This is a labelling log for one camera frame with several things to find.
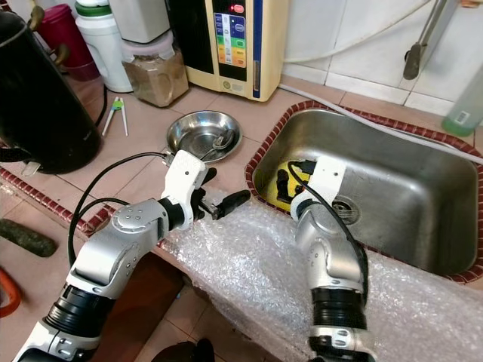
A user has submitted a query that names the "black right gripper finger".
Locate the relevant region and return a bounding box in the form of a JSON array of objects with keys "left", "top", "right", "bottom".
[{"left": 275, "top": 169, "right": 296, "bottom": 207}]

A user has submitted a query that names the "yellow plastic bowl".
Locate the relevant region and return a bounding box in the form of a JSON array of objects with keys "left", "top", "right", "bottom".
[{"left": 260, "top": 158, "right": 318, "bottom": 212}]

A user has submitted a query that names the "stainless steel bowl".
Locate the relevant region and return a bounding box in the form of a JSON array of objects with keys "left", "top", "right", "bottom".
[{"left": 166, "top": 111, "right": 242, "bottom": 163}]

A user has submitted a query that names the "clear bubble wrap sheet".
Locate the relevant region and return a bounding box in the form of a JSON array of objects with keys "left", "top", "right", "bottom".
[{"left": 158, "top": 198, "right": 483, "bottom": 362}]

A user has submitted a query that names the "stainless steel sink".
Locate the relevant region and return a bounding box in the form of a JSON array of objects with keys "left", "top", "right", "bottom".
[{"left": 245, "top": 102, "right": 483, "bottom": 284}]

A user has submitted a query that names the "white tongs green hinge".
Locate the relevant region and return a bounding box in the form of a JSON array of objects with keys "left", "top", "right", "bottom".
[{"left": 102, "top": 97, "right": 129, "bottom": 138}]

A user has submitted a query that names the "jar of brown powder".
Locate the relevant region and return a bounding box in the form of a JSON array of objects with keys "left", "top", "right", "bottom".
[{"left": 121, "top": 36, "right": 189, "bottom": 109}]

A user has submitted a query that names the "cream water ioniser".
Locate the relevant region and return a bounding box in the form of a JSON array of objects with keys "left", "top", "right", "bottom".
[{"left": 170, "top": 0, "right": 289, "bottom": 103}]

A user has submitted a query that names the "black robot left foot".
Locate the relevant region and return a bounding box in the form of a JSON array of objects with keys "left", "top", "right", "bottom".
[{"left": 155, "top": 338, "right": 216, "bottom": 362}]

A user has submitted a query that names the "metal faucet spout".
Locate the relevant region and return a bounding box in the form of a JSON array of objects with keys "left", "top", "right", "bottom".
[{"left": 404, "top": 0, "right": 461, "bottom": 81}]

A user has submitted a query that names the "dark green oblong object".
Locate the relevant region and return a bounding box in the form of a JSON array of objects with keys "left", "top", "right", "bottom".
[{"left": 0, "top": 219, "right": 55, "bottom": 259}]

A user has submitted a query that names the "white bottle green cap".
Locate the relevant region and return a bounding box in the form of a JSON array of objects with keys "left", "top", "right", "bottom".
[{"left": 75, "top": 0, "right": 133, "bottom": 94}]

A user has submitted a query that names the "green dish soap bottle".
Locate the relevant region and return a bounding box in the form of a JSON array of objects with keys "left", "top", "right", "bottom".
[{"left": 441, "top": 64, "right": 483, "bottom": 138}]

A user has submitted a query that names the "black electric kettle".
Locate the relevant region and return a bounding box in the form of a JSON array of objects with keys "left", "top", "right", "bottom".
[{"left": 0, "top": 9, "right": 103, "bottom": 176}]

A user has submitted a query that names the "white plastic canister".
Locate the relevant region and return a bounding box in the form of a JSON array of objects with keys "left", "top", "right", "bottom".
[{"left": 109, "top": 0, "right": 173, "bottom": 44}]

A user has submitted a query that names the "maroon plastic mug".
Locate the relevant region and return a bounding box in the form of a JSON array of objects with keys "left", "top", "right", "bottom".
[{"left": 38, "top": 4, "right": 99, "bottom": 82}]

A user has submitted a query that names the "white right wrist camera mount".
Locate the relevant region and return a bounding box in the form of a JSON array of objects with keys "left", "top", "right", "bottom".
[{"left": 293, "top": 155, "right": 346, "bottom": 212}]

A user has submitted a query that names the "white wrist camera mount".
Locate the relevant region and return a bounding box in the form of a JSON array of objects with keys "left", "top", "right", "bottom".
[
  {"left": 293, "top": 155, "right": 346, "bottom": 212},
  {"left": 162, "top": 149, "right": 211, "bottom": 223}
]

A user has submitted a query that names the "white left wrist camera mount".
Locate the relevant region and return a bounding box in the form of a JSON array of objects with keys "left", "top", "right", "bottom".
[{"left": 162, "top": 149, "right": 211, "bottom": 223}]

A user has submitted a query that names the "grey corrugated hose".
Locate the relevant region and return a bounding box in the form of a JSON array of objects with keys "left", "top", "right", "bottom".
[{"left": 279, "top": 83, "right": 483, "bottom": 163}]

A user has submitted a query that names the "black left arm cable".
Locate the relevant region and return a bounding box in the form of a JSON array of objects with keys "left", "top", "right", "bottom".
[{"left": 68, "top": 151, "right": 171, "bottom": 266}]

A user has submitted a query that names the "white water hose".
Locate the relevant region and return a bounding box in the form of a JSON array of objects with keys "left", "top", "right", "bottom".
[{"left": 281, "top": 0, "right": 436, "bottom": 65}]

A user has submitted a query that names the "orange gas hose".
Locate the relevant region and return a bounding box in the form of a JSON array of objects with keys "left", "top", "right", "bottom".
[{"left": 0, "top": 268, "right": 22, "bottom": 318}]

